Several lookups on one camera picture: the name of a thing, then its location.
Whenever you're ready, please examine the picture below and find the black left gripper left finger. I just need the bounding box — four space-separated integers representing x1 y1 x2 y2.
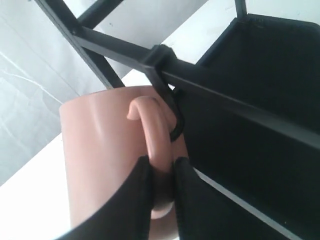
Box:
59 155 154 240

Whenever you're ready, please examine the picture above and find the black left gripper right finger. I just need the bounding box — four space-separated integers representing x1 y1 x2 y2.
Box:
173 157 249 240

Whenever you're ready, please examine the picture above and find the brown ceramic mug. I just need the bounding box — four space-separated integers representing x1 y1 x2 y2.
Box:
59 86 188 227

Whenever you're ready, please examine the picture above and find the black two-tier metal rack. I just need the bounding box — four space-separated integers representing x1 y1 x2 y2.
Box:
37 0 320 240

